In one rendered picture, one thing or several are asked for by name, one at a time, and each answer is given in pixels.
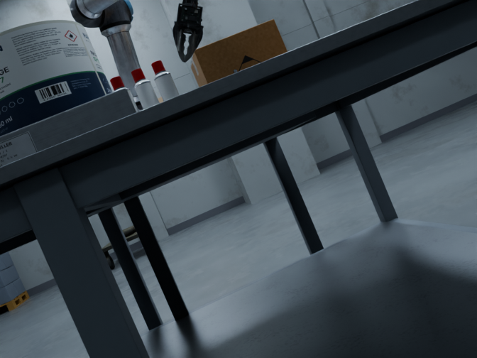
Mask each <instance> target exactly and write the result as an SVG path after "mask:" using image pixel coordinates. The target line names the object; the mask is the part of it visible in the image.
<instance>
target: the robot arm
mask: <svg viewBox="0 0 477 358"><path fill-rule="evenodd" d="M202 9H203V7H202V6H198V0H182V4H181V3H179V5H178V11H177V21H174V24H175V25H174V27H173V30H172V34H173V38H174V41H175V45H176V48H177V52H178V55H179V56H180V59H181V61H183V62H184V63H185V62H187V61H188V60H189V59H190V58H191V57H192V55H193V53H194V52H195V50H196V49H197V47H198V45H199V44H200V42H201V40H202V36H203V28H204V26H201V22H202ZM70 12H71V14H72V17H73V19H74V20H75V21H76V22H78V23H80V24H82V25H83V26H84V27H86V28H99V30H100V32H101V34H102V35H103V36H105V37H106V38H107V40H108V42H109V46H110V48H111V52H112V55H113V57H114V62H115V64H116V68H117V70H118V73H119V76H120V77H121V79H122V81H123V83H124V86H125V88H128V89H130V92H131V94H132V96H133V99H134V101H135V103H136V106H137V108H138V110H139V111H141V110H143V107H142V105H141V102H140V100H139V98H138V95H137V94H136V91H135V89H134V87H135V84H136V83H135V81H134V79H133V76H132V74H131V72H132V71H133V70H136V69H138V68H141V66H140V63H139V61H138V57H137V54H136V51H135V48H134V46H133V41H132V39H131V35H130V33H129V31H130V29H131V22H132V20H133V7H132V5H131V2H130V1H129V0H72V1H71V4H70ZM184 33H187V34H191V35H190V36H189V38H188V42H189V46H188V48H187V54H186V55H185V54H184V50H185V47H184V43H185V41H186V35H185V34H184Z"/></svg>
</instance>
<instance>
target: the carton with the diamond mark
mask: <svg viewBox="0 0 477 358"><path fill-rule="evenodd" d="M286 52H287V49H286V47H285V44H284V42H283V39H282V37H281V35H280V32H279V30H278V27H277V25H276V23H275V20H274V19H272V20H269V21H266V22H265V23H262V24H259V25H257V26H254V27H252V28H249V29H246V30H244V31H241V32H239V33H236V34H233V35H232V36H229V37H226V38H223V39H221V40H218V41H216V42H213V43H210V44H209V45H206V46H203V47H201V48H198V49H196V50H195V52H194V53H193V57H192V65H191V69H192V71H193V74H194V76H195V79H196V81H197V84H198V85H199V87H201V86H204V85H207V84H209V83H211V82H214V81H216V80H219V79H221V78H223V77H226V76H229V75H232V74H234V70H235V69H237V72H239V71H241V70H244V69H246V68H248V67H251V66H254V65H257V64H258V63H261V62H264V61H266V60H269V59H271V58H274V57H276V56H279V55H282V54H283V53H286Z"/></svg>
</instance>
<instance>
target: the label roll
mask: <svg viewBox="0 0 477 358"><path fill-rule="evenodd" d="M110 93H112V90H111V87H110V85H109V83H108V80H107V78H106V75H105V74H104V71H103V69H102V67H101V64H100V62H99V59H98V57H97V54H96V53H95V51H94V48H93V46H92V43H91V41H90V39H89V36H88V35H87V32H86V30H85V28H84V26H83V25H82V24H80V23H78V22H75V21H68V20H49V21H39V22H35V23H29V24H26V25H22V26H18V27H15V28H11V29H8V30H6V31H3V32H0V136H3V135H4V134H7V133H10V132H12V131H15V130H17V129H20V128H23V127H25V126H28V125H30V124H33V123H36V122H37V121H40V120H43V119H46V118H48V117H50V116H53V115H56V114H59V113H61V112H64V111H66V110H68V109H71V108H73V107H77V106H79V105H81V104H84V103H86V102H89V101H92V100H94V99H97V98H99V97H102V96H104V95H106V94H110Z"/></svg>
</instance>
